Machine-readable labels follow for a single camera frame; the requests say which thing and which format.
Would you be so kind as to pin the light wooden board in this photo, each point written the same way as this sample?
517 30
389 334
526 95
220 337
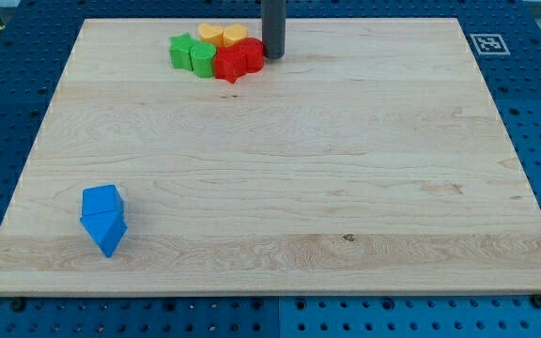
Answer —
370 160

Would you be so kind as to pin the red star block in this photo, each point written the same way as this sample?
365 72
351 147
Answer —
229 64

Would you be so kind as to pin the red cylinder block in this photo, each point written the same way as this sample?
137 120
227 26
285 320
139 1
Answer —
253 49

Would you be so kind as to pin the green cylinder block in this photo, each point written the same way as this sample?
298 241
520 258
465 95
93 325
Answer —
202 55

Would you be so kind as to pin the yellow rounded block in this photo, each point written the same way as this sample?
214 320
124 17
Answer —
234 33

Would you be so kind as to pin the yellow heart block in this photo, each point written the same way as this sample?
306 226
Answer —
210 33

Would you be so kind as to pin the green star block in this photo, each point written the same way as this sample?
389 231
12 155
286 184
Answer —
180 51

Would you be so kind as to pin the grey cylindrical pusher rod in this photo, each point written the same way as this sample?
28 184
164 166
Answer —
273 20

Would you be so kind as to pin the blue cube block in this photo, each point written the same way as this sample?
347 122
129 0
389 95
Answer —
101 199

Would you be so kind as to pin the blue triangular prism block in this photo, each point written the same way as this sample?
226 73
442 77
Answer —
106 229

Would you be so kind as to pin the white fiducial marker tag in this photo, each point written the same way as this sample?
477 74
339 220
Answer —
489 44

